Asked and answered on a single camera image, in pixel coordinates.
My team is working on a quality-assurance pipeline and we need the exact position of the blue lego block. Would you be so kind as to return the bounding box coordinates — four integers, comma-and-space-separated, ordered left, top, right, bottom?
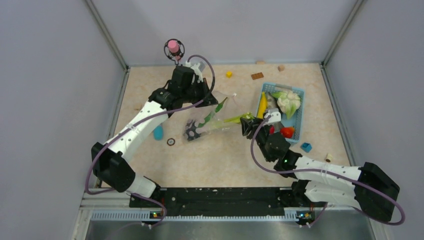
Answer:
300, 142, 313, 153

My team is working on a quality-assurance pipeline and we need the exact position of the teal silicone tool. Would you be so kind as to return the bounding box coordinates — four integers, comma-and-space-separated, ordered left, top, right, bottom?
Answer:
153, 124, 164, 141

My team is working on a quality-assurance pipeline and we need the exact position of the black grape bunch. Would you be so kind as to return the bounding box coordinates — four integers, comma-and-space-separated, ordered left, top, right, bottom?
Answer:
183, 119, 202, 142

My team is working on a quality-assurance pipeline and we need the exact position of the white cauliflower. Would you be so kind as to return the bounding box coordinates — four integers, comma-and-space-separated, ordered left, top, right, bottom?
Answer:
271, 90, 302, 119

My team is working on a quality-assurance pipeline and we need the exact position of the wooden block at wall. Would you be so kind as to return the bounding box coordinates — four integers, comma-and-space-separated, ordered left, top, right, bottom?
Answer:
255, 60, 266, 65

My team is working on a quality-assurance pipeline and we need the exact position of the red tomato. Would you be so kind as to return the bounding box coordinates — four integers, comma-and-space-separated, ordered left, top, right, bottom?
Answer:
269, 126, 275, 135

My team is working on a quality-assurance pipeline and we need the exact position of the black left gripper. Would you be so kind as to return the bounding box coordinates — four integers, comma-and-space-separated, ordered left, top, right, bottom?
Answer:
181, 77, 218, 108

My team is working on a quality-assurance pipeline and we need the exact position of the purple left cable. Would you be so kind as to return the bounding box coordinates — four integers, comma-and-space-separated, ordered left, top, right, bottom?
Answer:
84, 54, 216, 229

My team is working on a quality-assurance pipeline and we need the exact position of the red pepper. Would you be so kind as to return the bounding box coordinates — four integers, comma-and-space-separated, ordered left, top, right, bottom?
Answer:
279, 126, 295, 139

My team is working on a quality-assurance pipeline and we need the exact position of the purple cable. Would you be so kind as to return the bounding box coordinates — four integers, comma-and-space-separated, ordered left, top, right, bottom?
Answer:
250, 114, 407, 227
84, 54, 216, 229

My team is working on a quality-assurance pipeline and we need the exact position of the small tan cube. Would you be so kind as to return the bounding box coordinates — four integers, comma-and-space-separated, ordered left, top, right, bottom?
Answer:
277, 64, 286, 72

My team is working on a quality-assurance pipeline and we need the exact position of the brown brick block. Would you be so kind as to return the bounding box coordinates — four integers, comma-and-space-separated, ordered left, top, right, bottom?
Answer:
251, 72, 264, 80

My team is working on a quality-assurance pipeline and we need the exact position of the pink microphone on tripod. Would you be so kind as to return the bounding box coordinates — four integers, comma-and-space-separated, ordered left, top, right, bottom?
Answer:
163, 38, 185, 66

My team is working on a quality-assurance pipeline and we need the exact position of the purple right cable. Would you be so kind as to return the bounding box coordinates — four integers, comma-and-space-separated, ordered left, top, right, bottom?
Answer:
250, 114, 407, 227

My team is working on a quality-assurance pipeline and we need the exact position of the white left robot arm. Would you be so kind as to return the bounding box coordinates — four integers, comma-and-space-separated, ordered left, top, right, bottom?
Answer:
91, 61, 218, 207

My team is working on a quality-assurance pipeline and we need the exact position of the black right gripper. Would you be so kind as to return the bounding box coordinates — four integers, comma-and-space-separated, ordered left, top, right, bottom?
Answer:
240, 115, 273, 162

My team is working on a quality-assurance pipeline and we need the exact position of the green chili pepper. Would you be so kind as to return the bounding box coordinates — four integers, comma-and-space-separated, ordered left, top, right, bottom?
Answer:
198, 97, 228, 128

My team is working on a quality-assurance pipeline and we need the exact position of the clear zip top bag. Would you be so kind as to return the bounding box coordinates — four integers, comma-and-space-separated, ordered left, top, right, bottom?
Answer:
182, 91, 246, 142

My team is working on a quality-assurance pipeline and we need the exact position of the yellow banana pepper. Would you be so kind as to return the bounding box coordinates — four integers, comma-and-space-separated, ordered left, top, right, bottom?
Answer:
256, 91, 268, 119

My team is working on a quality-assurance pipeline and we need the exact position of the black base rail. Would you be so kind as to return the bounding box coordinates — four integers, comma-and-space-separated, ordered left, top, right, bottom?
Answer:
129, 187, 325, 217

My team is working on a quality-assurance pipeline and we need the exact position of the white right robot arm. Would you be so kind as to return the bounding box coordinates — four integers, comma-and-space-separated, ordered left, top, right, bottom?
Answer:
240, 116, 405, 226

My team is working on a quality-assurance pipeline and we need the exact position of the light blue plastic basket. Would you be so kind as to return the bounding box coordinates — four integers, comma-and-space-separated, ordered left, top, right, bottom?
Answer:
256, 82, 305, 146

